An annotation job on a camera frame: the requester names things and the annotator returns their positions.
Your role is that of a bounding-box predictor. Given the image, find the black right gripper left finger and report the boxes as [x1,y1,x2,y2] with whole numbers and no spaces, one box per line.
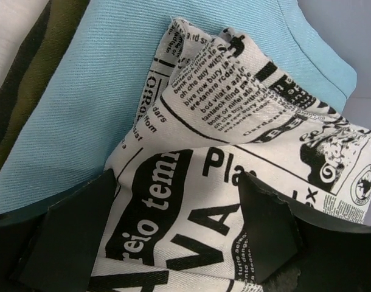
[0,172,116,291]

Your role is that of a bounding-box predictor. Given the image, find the light blue folded trousers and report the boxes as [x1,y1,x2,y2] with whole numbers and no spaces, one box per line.
[0,1,357,214]

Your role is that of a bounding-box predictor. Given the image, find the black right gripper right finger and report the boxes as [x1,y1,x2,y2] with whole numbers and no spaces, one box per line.
[238,173,371,291]

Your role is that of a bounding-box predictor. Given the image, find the newspaper print trousers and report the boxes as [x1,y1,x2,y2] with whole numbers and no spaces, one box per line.
[88,18,371,291]

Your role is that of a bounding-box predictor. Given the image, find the olive camouflage folded trousers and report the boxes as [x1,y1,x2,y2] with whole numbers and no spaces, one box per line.
[0,1,89,170]

